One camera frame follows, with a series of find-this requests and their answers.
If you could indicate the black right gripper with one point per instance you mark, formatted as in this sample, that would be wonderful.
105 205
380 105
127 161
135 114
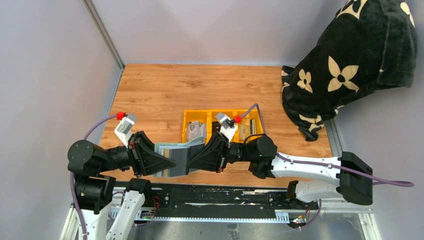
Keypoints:
214 157

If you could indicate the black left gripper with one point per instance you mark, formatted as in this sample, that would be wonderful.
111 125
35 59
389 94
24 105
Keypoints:
146 159

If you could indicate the mint green leather card holder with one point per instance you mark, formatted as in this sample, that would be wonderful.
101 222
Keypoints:
180 153

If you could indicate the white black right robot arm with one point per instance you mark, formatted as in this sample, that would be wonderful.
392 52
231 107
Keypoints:
345 176

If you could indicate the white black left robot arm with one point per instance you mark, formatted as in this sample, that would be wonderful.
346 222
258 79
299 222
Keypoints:
92 191

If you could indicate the silver cards in bin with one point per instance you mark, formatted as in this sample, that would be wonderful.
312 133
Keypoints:
196 129

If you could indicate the striped beige cards in bin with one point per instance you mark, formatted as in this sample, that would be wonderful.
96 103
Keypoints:
246 128

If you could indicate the yellow left plastic bin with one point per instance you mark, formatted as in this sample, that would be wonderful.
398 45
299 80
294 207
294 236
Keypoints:
193 115

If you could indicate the yellow middle plastic bin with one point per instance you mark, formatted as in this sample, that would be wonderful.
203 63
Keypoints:
212 118

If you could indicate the black floral blanket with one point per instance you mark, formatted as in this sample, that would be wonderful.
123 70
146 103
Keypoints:
370 45

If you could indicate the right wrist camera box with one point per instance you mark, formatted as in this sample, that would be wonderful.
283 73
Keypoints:
229 126

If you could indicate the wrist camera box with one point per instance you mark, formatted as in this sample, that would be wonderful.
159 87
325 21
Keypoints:
229 126
123 129

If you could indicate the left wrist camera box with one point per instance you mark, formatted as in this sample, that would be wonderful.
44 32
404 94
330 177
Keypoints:
123 129

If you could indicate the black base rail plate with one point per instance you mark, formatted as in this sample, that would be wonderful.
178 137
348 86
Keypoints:
216 203

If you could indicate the aluminium frame post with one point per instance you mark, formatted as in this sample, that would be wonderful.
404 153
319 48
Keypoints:
90 6

